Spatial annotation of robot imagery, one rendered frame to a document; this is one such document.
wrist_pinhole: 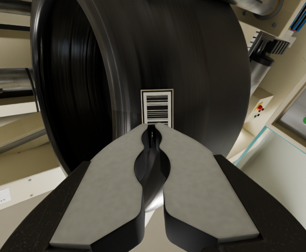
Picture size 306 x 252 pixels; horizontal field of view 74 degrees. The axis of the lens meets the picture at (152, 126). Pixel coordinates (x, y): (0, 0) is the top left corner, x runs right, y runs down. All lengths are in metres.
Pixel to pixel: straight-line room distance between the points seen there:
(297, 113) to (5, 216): 3.05
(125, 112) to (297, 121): 0.80
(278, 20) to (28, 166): 0.91
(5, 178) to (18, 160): 0.09
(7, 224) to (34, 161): 2.21
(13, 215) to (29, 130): 2.30
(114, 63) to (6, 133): 0.75
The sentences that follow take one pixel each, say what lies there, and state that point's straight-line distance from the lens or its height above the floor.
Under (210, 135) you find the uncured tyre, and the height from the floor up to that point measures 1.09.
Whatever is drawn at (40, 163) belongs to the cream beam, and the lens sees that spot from 0.94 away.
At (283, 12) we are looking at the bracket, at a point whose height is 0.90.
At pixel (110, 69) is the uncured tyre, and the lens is 0.29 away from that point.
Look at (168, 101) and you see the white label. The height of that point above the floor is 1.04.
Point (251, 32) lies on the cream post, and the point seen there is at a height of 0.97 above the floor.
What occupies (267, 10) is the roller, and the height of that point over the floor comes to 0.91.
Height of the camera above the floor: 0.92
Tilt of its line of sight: 35 degrees up
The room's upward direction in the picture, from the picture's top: 159 degrees counter-clockwise
